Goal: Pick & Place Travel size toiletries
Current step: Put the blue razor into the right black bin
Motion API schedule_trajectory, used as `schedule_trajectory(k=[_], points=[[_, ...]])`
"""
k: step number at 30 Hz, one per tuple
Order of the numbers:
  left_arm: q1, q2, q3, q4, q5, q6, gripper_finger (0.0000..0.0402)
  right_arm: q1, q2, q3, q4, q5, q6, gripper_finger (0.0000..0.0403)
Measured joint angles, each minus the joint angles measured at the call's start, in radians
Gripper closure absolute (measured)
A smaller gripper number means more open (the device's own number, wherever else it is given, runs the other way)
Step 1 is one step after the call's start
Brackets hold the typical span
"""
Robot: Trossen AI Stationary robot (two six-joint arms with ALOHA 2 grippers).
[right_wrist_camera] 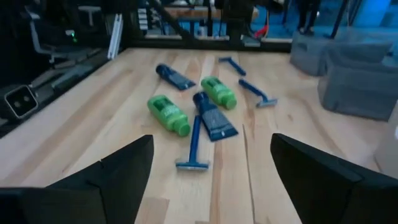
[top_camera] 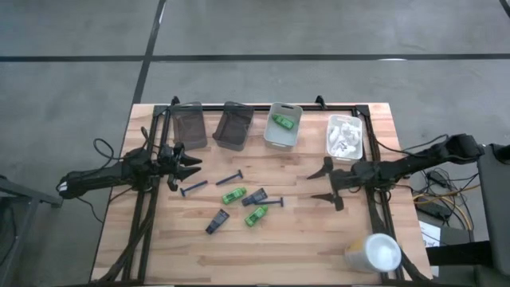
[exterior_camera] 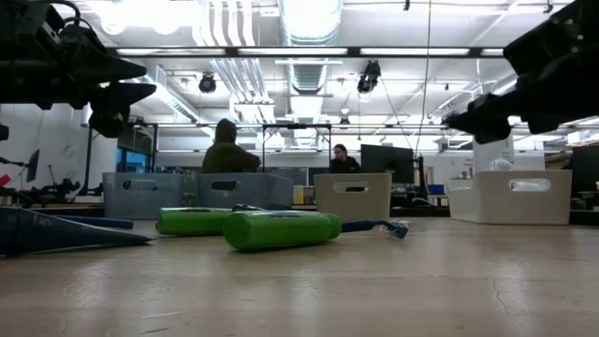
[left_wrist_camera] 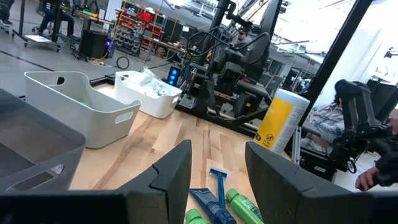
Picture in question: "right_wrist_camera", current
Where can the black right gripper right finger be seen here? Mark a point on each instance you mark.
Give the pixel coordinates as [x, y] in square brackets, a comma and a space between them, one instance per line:
[326, 199]

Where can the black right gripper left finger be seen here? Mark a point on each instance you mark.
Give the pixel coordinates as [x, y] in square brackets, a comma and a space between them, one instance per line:
[109, 193]

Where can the green travel bottle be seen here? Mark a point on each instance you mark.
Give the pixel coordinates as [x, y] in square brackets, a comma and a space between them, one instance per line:
[168, 113]
[219, 92]

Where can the blue disposable razor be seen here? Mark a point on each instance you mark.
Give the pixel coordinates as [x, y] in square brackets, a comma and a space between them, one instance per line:
[233, 65]
[195, 140]
[253, 89]

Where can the dark blue toiletry tube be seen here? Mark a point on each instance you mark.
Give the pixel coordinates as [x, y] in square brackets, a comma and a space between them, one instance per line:
[175, 77]
[214, 121]

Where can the grey plastic bin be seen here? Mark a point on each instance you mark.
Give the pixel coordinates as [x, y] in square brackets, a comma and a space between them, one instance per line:
[351, 93]
[308, 56]

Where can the red object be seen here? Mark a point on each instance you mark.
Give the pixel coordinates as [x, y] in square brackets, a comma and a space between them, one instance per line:
[261, 31]

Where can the wooden table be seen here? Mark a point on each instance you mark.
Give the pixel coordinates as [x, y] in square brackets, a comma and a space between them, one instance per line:
[186, 12]

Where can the table-level camera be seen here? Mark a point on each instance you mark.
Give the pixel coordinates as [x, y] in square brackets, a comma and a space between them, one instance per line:
[21, 101]

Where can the white frame bracket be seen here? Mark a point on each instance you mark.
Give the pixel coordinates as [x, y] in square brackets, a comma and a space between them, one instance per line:
[115, 37]

